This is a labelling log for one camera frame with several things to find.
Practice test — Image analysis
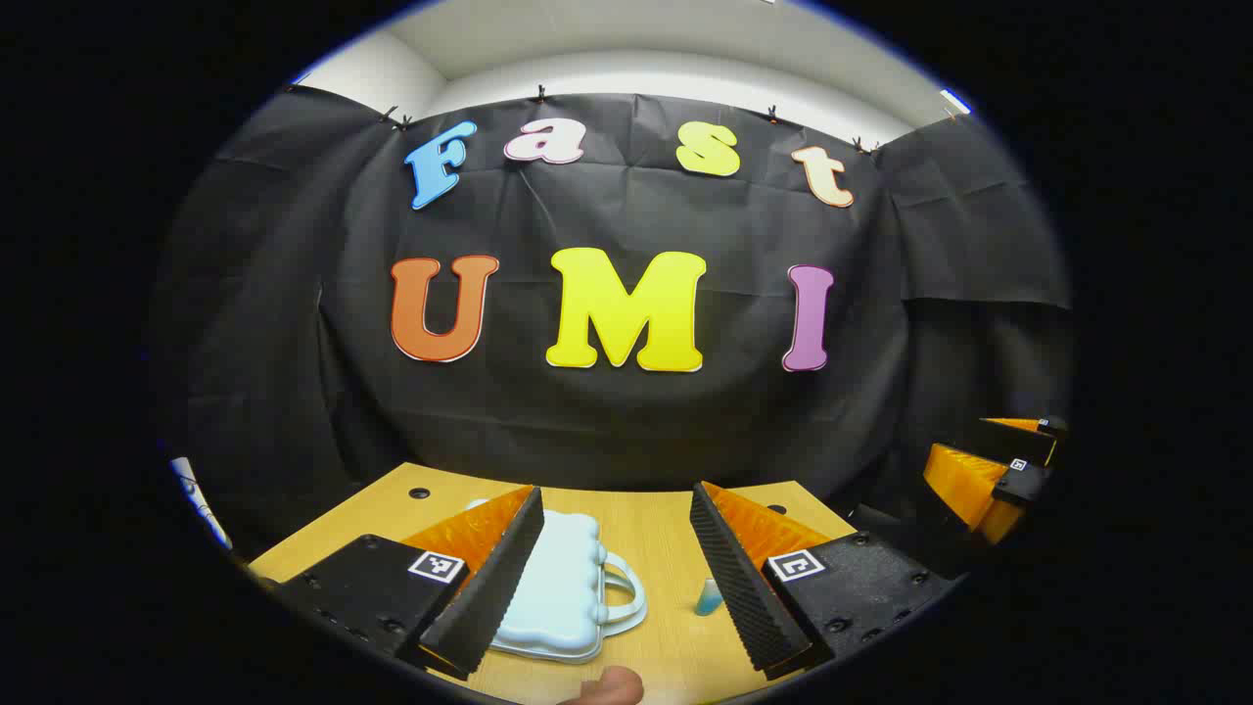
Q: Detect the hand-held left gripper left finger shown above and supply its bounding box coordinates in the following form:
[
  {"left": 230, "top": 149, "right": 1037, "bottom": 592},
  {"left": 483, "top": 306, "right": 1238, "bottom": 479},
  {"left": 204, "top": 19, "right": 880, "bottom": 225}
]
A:
[{"left": 264, "top": 485, "right": 546, "bottom": 682}]

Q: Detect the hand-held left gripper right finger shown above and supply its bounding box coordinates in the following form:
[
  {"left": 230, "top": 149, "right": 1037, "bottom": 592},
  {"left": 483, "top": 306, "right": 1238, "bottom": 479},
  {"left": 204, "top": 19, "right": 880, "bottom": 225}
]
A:
[{"left": 689, "top": 480, "right": 960, "bottom": 682}]

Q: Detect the light blue suitcase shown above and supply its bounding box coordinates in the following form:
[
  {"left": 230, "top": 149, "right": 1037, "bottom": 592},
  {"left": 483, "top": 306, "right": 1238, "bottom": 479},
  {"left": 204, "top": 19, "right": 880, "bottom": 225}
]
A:
[{"left": 468, "top": 497, "right": 649, "bottom": 665}]

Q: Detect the black backdrop cloth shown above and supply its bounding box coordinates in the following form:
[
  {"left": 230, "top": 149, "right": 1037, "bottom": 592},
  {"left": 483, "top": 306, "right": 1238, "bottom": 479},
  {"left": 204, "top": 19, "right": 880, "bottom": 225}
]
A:
[{"left": 152, "top": 83, "right": 1073, "bottom": 559}]

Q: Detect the white printed sign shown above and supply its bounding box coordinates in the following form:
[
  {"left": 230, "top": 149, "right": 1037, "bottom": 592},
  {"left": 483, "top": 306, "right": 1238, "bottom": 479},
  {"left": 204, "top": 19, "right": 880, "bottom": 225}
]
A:
[{"left": 168, "top": 455, "right": 234, "bottom": 551}]

